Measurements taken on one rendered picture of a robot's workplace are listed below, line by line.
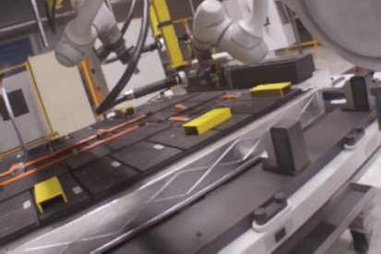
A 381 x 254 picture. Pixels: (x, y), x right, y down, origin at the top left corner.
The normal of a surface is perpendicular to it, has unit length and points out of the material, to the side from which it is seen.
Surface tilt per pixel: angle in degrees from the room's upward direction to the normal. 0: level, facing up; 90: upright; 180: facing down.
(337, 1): 93
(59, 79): 90
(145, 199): 90
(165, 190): 90
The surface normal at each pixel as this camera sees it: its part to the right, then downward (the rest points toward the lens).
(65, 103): 0.53, 0.00
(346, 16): -0.64, 0.35
